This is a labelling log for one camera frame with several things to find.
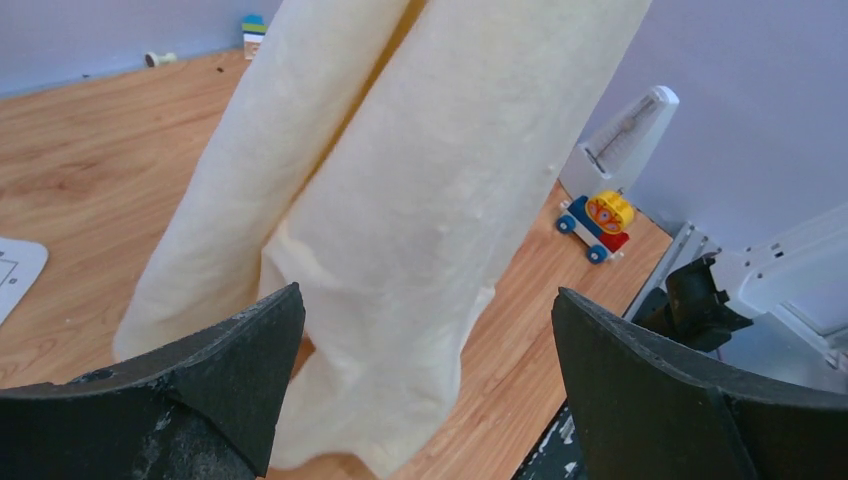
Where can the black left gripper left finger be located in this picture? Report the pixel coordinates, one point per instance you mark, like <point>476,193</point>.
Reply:
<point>203,407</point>

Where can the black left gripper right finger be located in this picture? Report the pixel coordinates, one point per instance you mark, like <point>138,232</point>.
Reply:
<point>646,407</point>

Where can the cream yellow garment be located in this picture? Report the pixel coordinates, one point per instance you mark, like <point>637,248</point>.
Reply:
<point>390,158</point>

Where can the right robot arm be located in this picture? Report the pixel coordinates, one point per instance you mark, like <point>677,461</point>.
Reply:
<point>777,308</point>

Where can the colourful toy car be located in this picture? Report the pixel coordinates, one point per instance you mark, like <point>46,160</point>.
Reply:
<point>600,221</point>

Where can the black white chessboard mat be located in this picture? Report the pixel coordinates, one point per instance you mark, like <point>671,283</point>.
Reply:
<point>21,264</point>

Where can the white device with screen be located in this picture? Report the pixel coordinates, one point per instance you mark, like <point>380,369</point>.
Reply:
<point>613,157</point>

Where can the white toy brick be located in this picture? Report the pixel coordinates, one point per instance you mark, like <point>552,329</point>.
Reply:
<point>251,44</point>

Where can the green blue brick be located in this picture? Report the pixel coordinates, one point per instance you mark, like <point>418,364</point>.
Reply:
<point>253,24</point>

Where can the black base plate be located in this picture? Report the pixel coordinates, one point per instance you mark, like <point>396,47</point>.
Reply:
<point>557,454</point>

